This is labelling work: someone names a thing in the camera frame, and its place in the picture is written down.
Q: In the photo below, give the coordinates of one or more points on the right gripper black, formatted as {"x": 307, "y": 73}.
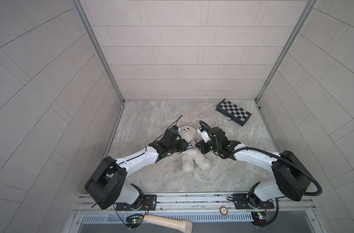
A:
{"x": 202, "y": 147}

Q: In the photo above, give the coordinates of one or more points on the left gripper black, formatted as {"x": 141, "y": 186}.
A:
{"x": 181, "y": 144}

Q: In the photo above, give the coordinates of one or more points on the blue white striped sweater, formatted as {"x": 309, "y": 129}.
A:
{"x": 192, "y": 146}

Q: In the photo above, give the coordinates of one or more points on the white teddy bear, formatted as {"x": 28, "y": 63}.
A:
{"x": 192, "y": 155}

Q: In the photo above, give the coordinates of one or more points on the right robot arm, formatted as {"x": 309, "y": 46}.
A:
{"x": 289, "y": 177}

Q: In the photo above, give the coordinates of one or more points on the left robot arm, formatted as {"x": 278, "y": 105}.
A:
{"x": 106, "y": 184}

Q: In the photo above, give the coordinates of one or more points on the black white checkerboard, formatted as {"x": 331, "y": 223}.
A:
{"x": 233, "y": 112}

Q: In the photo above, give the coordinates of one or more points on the red round sticker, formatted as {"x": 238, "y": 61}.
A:
{"x": 223, "y": 211}

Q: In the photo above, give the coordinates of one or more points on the right circuit board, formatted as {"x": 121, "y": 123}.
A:
{"x": 259, "y": 218}

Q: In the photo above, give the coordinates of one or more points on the circuit board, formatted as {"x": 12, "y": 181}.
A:
{"x": 259, "y": 218}
{"x": 134, "y": 221}

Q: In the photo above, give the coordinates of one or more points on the left circuit board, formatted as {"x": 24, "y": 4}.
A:
{"x": 134, "y": 221}

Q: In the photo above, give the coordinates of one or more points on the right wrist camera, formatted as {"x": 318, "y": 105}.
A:
{"x": 204, "y": 134}

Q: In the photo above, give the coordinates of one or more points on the aluminium mounting rail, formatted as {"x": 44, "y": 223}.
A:
{"x": 180, "y": 202}

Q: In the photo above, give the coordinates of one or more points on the beige cylindrical handle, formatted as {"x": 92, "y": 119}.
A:
{"x": 183, "y": 226}

